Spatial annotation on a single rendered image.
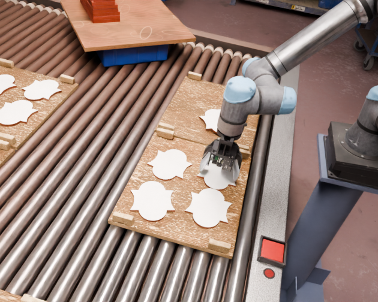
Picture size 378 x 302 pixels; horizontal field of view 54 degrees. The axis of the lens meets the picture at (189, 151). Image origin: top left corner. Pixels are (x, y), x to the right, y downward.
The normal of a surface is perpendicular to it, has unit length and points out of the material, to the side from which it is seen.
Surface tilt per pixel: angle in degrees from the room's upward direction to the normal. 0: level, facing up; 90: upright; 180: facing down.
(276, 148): 0
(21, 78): 0
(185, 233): 0
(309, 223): 90
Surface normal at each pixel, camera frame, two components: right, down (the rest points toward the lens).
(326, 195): -0.79, 0.33
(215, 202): 0.12, -0.74
